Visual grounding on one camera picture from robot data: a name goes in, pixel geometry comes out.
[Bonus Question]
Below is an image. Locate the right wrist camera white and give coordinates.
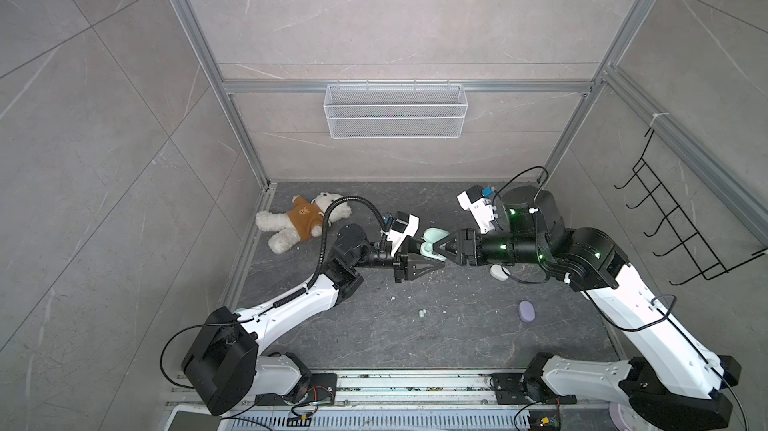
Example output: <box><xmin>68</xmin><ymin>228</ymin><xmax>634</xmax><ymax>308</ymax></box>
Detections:
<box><xmin>457</xmin><ymin>185</ymin><xmax>498</xmax><ymax>234</ymax></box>

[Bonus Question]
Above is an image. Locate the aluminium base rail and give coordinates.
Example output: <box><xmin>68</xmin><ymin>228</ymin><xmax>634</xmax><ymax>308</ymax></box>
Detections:
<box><xmin>160</xmin><ymin>369</ymin><xmax>617</xmax><ymax>430</ymax></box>

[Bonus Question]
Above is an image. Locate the black wall hook rack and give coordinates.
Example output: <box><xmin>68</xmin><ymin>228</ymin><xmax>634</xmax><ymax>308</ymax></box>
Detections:
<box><xmin>613</xmin><ymin>129</ymin><xmax>767</xmax><ymax>287</ymax></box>

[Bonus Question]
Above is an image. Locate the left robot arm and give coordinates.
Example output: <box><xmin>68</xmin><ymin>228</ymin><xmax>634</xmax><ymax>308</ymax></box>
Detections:
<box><xmin>181</xmin><ymin>212</ymin><xmax>448</xmax><ymax>416</ymax></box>

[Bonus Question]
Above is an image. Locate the white teddy bear brown shirt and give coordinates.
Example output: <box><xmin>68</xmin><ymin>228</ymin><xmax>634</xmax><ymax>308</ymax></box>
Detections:
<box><xmin>255</xmin><ymin>192</ymin><xmax>341</xmax><ymax>254</ymax></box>

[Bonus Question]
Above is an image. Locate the white wire mesh basket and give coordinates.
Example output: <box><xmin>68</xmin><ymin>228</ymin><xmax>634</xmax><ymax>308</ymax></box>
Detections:
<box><xmin>323</xmin><ymin>84</ymin><xmax>469</xmax><ymax>139</ymax></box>

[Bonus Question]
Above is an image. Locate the green earbud charging case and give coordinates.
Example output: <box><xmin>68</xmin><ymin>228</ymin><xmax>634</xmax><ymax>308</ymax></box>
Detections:
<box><xmin>419</xmin><ymin>228</ymin><xmax>449</xmax><ymax>261</ymax></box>

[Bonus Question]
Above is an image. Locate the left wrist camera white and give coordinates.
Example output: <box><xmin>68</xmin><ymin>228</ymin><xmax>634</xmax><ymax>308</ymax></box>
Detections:
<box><xmin>385</xmin><ymin>211</ymin><xmax>420</xmax><ymax>256</ymax></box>

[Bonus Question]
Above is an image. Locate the white tablet device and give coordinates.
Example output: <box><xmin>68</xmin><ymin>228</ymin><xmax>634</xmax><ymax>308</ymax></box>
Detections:
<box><xmin>163</xmin><ymin>409</ymin><xmax>222</xmax><ymax>431</ymax></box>

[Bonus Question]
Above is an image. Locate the white earbud charging case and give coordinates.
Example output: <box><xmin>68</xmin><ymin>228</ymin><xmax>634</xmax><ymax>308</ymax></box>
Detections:
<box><xmin>490</xmin><ymin>264</ymin><xmax>510</xmax><ymax>281</ymax></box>

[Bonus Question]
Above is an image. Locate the purple earbud charging case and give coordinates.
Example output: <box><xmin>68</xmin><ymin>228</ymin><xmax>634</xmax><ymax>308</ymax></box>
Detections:
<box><xmin>517</xmin><ymin>300</ymin><xmax>536</xmax><ymax>323</ymax></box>

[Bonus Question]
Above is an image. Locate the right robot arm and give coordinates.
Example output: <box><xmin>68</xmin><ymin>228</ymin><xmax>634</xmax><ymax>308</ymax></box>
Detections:
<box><xmin>422</xmin><ymin>180</ymin><xmax>742</xmax><ymax>430</ymax></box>

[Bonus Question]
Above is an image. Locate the pink round alarm clock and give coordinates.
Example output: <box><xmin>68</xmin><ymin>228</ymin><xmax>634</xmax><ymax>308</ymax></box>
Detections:
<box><xmin>609</xmin><ymin>403</ymin><xmax>649</xmax><ymax>431</ymax></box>

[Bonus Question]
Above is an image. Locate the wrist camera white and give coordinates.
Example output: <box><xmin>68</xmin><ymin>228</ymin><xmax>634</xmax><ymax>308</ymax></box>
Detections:
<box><xmin>385</xmin><ymin>211</ymin><xmax>420</xmax><ymax>256</ymax></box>
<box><xmin>457</xmin><ymin>185</ymin><xmax>498</xmax><ymax>234</ymax></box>

